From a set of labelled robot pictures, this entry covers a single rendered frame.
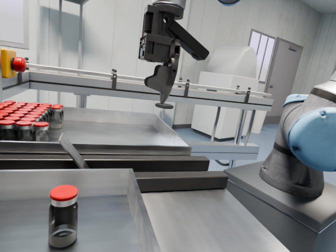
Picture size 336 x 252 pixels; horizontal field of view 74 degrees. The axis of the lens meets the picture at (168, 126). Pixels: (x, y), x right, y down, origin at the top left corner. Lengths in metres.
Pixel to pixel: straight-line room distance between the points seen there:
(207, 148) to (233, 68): 2.25
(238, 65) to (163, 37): 3.29
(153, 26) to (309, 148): 0.39
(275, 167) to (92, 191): 0.47
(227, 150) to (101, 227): 1.58
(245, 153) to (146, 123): 1.35
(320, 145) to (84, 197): 0.38
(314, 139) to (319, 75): 7.33
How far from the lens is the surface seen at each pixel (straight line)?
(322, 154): 0.47
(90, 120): 0.59
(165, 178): 0.29
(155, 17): 0.53
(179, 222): 0.26
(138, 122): 0.60
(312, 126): 0.45
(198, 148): 1.64
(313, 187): 0.64
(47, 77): 1.37
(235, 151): 1.81
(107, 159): 0.33
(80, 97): 1.40
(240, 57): 3.81
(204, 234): 0.25
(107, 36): 3.39
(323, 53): 7.85
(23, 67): 0.71
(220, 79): 3.73
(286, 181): 0.62
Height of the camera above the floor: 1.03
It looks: 14 degrees down
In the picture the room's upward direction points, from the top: 8 degrees clockwise
